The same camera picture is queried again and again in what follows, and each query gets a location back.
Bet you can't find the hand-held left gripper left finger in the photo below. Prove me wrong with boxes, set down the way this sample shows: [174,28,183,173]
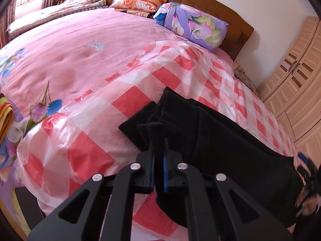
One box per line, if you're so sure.
[27,142,156,241]

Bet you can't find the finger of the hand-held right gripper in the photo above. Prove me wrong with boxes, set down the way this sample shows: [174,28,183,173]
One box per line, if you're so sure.
[296,152,321,218]

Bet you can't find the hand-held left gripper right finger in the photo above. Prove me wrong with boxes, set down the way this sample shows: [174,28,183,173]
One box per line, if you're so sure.
[163,139,294,241]

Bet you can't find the black pants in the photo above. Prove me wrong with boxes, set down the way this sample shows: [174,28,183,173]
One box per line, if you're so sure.
[118,87,309,232]

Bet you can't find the pink checkered plastic sheet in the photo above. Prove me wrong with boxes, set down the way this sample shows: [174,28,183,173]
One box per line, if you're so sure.
[14,40,299,241]

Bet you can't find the beige louvered wardrobe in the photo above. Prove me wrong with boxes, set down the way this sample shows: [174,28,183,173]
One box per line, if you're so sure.
[257,15,321,171]

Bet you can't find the beige patterned cloth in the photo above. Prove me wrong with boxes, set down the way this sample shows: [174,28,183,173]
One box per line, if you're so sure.
[233,61,258,94]

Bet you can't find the pink floral bed quilt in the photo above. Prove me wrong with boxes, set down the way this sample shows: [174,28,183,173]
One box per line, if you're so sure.
[0,6,235,181]

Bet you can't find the purple floral pillow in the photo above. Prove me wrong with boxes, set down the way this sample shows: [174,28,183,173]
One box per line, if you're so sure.
[153,2,229,51]

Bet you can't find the yellow orange towel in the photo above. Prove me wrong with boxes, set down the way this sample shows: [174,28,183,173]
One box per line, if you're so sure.
[0,93,15,143]

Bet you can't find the orange floral pillow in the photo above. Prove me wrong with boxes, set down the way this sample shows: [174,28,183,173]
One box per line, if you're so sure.
[110,0,168,18]

